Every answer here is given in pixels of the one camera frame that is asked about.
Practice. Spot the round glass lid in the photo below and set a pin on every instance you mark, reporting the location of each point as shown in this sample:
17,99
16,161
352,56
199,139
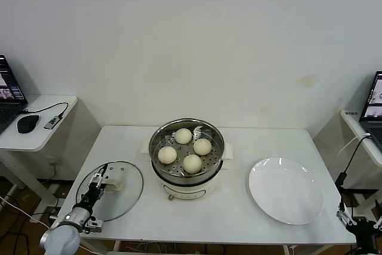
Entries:
128,195

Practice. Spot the stainless steel steamer basket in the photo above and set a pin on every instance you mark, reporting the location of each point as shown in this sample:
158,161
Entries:
209,162

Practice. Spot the white side table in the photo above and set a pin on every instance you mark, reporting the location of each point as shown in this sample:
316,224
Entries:
352,126
38,141

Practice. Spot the white round plate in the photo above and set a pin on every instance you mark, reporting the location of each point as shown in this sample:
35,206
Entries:
286,189

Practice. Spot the black computer mouse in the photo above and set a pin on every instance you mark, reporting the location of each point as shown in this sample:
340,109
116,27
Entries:
27,123

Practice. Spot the black power adapter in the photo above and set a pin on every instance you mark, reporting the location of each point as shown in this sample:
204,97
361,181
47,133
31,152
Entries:
341,178

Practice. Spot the cream electric cooker pot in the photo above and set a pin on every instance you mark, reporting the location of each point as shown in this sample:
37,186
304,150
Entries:
185,189

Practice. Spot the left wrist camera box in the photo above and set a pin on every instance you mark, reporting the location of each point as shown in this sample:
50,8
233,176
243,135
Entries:
95,225

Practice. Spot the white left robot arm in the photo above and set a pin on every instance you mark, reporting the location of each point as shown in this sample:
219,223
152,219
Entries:
64,234

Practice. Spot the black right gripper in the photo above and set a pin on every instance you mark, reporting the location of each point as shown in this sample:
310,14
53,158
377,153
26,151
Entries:
365,234

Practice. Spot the white steamed baozi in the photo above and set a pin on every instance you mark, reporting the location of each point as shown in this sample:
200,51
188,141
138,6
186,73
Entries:
183,135
192,163
167,155
203,146

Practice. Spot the open black laptop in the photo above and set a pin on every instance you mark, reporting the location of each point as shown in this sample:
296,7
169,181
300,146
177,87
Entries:
6,111
374,108

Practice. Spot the small grey usb hub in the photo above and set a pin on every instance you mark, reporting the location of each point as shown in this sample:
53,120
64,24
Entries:
53,122

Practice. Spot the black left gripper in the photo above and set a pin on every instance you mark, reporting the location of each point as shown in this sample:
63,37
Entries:
92,195

